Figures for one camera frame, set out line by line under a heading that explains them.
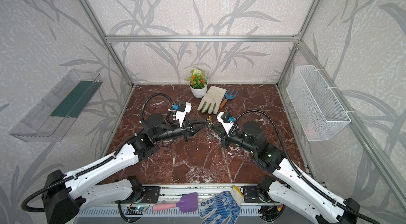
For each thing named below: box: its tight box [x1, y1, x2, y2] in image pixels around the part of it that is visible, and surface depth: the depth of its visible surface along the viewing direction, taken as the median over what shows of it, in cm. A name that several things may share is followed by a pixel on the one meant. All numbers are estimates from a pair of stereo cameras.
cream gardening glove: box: [197, 85, 228, 115], surface depth 114 cm
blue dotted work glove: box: [199, 185, 244, 224], surface depth 72 cm
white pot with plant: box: [188, 68, 209, 99], surface depth 106 cm
